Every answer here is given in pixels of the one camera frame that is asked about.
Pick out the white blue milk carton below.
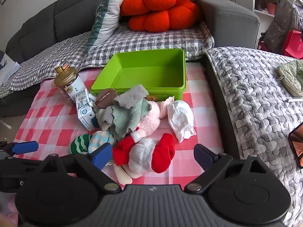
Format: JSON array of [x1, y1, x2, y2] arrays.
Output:
[[64, 75, 99, 132]]

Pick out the green striped watermelon plush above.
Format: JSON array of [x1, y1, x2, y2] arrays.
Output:
[[68, 134, 92, 154]]

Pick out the pink checkered tablecloth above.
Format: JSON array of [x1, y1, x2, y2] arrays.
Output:
[[14, 62, 223, 187]]

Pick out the grey patterned quilt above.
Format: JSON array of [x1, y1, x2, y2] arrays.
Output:
[[202, 47, 302, 226]]

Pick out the bunny doll blue dress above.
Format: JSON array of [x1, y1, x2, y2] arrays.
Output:
[[88, 131, 117, 154]]

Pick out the grey checkered sofa cover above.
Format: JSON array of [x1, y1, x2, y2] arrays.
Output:
[[1, 22, 215, 98]]

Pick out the gold lid cookie jar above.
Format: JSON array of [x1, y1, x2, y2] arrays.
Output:
[[54, 67, 85, 103]]

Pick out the white deer print bag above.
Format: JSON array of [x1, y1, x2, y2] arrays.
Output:
[[0, 51, 20, 87]]

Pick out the green grey wash cloth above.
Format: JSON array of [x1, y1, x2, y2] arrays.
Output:
[[96, 85, 152, 140]]

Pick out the red bag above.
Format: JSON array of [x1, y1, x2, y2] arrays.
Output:
[[283, 30, 303, 59]]

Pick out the white baby sock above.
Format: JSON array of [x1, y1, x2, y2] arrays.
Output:
[[167, 100, 197, 143]]

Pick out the green quilted pouch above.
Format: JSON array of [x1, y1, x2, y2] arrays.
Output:
[[277, 59, 302, 97]]

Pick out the orange pumpkin cushion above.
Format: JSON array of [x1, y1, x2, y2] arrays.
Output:
[[120, 0, 201, 33]]

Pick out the pink plush toy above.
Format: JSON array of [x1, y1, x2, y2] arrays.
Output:
[[139, 96, 175, 137]]

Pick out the santa plush toy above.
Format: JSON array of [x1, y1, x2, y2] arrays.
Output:
[[112, 129, 175, 185]]

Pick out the grey backpack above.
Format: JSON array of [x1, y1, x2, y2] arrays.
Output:
[[262, 0, 302, 53]]

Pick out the green white throw pillow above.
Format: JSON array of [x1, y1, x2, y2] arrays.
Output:
[[86, 0, 124, 52]]

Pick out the tin can with label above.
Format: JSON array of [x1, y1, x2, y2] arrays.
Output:
[[54, 60, 69, 74]]

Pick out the grey fabric sofa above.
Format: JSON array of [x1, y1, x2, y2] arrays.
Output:
[[1, 0, 260, 63]]

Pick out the green plastic bin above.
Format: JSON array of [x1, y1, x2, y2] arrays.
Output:
[[90, 49, 186, 101]]

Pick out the smartphone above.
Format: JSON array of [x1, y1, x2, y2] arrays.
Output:
[[288, 122, 303, 169]]

